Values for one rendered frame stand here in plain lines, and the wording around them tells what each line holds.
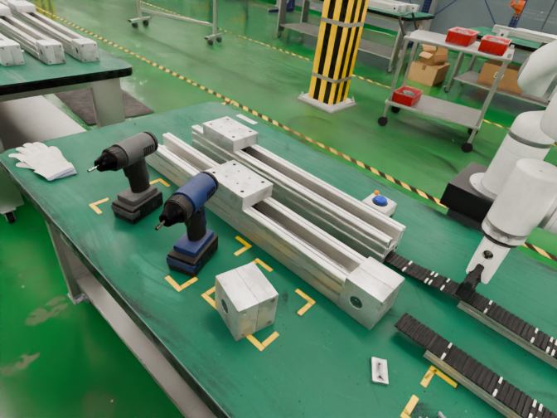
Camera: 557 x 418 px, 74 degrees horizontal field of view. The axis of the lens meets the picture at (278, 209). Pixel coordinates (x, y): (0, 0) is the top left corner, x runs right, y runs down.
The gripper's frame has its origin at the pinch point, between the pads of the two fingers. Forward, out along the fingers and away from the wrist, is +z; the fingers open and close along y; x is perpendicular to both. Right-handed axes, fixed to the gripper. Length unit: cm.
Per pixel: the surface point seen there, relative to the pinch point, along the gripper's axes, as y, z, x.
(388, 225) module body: 2.2, -1.7, 23.6
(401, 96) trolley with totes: 272, 51, 142
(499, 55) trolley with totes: 287, -2, 77
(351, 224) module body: -5.1, -1.2, 30.6
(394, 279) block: -16.4, -3.3, 12.2
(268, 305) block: -40.5, -1.2, 26.8
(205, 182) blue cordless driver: -36, -15, 52
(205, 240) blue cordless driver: -37, 0, 50
